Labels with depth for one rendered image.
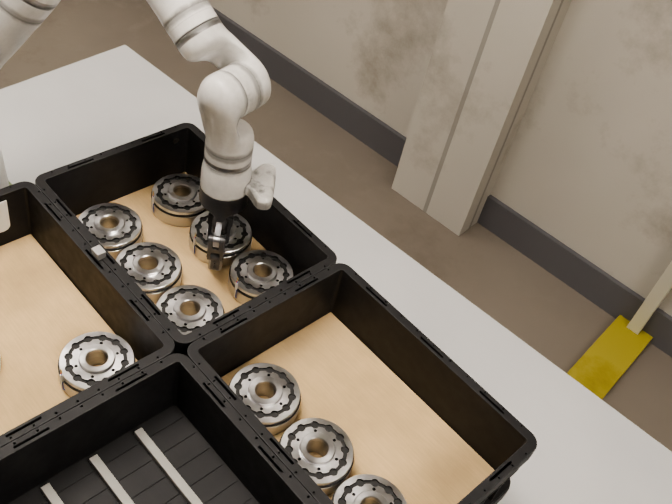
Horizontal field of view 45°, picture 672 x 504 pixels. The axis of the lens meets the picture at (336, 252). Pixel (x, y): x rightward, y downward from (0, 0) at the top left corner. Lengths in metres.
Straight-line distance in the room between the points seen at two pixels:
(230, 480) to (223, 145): 0.46
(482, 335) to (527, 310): 1.10
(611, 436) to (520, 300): 1.20
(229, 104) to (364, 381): 0.46
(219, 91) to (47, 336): 0.44
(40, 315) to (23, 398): 0.15
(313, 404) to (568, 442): 0.48
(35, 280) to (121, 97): 0.68
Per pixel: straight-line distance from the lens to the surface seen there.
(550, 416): 1.48
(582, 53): 2.46
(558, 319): 2.66
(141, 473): 1.13
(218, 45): 1.13
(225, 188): 1.21
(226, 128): 1.13
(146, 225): 1.41
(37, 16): 1.29
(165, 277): 1.29
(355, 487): 1.11
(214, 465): 1.14
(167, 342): 1.12
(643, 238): 2.60
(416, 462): 1.19
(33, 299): 1.31
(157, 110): 1.87
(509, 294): 2.66
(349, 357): 1.27
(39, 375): 1.22
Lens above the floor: 1.82
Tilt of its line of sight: 45 degrees down
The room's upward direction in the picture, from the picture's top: 14 degrees clockwise
